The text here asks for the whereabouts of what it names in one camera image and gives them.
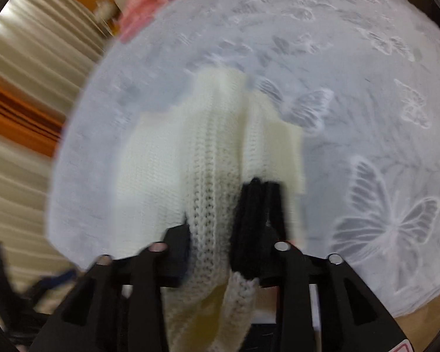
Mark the red white black knit sweater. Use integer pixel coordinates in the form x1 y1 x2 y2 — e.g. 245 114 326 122
115 65 307 352

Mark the grey butterfly bedspread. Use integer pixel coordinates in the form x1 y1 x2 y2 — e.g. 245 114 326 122
44 0 440 319

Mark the cream curtain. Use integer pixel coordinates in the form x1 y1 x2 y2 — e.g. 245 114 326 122
0 0 108 283

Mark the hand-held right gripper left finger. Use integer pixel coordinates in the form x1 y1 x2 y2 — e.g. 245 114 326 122
29 224 191 352

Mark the orange curtain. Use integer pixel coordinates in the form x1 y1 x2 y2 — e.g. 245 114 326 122
0 77 69 159

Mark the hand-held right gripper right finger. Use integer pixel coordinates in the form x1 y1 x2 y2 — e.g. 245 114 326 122
256 224 407 352

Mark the light pink cloth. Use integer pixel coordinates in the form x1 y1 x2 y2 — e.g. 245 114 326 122
116 22 142 43

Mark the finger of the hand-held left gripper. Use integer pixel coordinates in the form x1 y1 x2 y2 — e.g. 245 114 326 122
32 269 78 295

